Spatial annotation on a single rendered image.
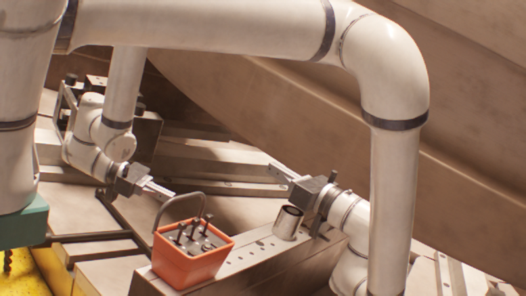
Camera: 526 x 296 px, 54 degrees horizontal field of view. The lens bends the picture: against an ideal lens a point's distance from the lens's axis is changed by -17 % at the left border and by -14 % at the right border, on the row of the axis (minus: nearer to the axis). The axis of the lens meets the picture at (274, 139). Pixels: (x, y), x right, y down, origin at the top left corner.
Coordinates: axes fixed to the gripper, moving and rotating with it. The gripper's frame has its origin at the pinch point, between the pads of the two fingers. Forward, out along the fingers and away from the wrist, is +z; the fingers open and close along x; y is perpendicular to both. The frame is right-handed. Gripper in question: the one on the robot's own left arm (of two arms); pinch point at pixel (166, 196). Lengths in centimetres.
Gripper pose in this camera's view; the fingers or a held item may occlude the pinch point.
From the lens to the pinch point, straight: 158.5
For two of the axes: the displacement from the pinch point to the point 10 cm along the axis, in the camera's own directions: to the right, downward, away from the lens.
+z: 9.2, 3.9, -0.8
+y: 3.5, -8.9, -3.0
